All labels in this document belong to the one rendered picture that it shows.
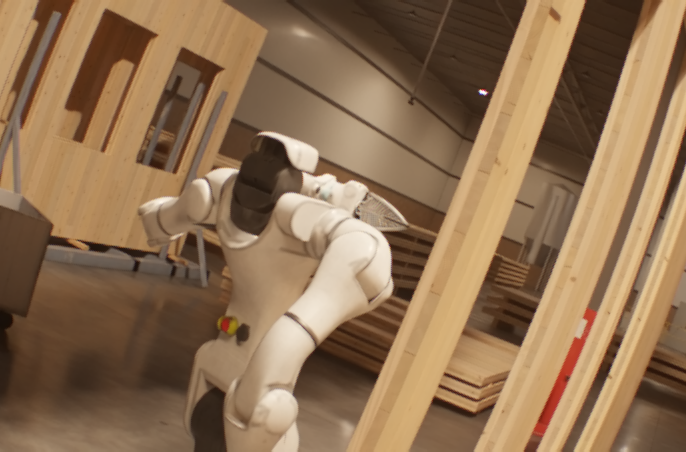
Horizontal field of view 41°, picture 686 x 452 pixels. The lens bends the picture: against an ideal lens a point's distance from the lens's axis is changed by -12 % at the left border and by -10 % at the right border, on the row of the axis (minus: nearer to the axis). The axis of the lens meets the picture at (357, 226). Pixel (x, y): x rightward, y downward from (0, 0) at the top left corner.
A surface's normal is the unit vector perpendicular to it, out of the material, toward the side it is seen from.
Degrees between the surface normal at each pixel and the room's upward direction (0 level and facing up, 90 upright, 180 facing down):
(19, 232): 90
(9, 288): 90
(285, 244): 99
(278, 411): 86
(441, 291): 88
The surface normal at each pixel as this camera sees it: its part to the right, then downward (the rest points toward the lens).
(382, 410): -0.39, -0.16
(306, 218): 0.68, 0.29
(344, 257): -0.41, -0.58
